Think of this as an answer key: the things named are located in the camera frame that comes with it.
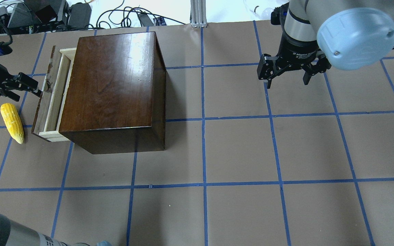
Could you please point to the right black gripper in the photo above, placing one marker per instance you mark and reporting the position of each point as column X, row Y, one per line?
column 297, row 52

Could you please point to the wooden drawer with handle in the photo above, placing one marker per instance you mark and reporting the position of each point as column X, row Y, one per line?
column 51, row 103

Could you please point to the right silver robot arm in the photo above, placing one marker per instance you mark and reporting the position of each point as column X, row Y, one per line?
column 320, row 34

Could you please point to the yellow corn cob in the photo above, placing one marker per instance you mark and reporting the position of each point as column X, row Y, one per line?
column 12, row 122

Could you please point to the dark wooden drawer cabinet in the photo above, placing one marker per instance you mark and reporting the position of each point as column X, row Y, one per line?
column 116, row 98

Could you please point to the white light bulb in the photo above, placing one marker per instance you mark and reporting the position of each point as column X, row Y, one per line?
column 263, row 12

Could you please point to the black power adapter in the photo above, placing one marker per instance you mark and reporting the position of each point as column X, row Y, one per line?
column 145, row 19

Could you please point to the aluminium frame post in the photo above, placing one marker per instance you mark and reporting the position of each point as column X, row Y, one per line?
column 198, row 14

